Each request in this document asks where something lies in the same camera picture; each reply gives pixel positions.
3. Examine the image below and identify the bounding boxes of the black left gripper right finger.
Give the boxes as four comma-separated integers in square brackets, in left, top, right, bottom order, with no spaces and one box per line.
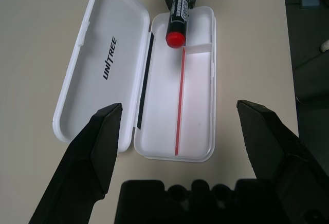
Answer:
[236,100,329,224]

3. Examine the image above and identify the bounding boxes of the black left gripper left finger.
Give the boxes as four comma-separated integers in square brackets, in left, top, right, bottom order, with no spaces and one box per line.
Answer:
[28,102,123,224]

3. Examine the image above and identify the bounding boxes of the red-capped black whiteboard marker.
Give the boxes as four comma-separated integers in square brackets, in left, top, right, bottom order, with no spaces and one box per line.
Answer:
[164,0,191,48]

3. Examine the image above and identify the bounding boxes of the white plastic pencil case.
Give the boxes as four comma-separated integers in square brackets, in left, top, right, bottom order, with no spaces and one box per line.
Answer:
[52,0,217,163]

